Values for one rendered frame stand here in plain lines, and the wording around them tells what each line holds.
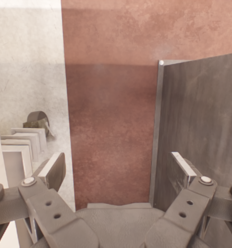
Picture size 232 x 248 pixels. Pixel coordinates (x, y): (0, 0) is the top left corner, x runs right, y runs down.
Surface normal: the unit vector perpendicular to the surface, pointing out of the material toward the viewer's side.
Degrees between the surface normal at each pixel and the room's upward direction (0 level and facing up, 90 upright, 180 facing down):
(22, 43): 0
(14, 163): 0
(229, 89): 90
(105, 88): 0
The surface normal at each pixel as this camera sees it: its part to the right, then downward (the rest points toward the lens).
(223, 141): -1.00, 0.00
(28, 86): 0.02, 0.27
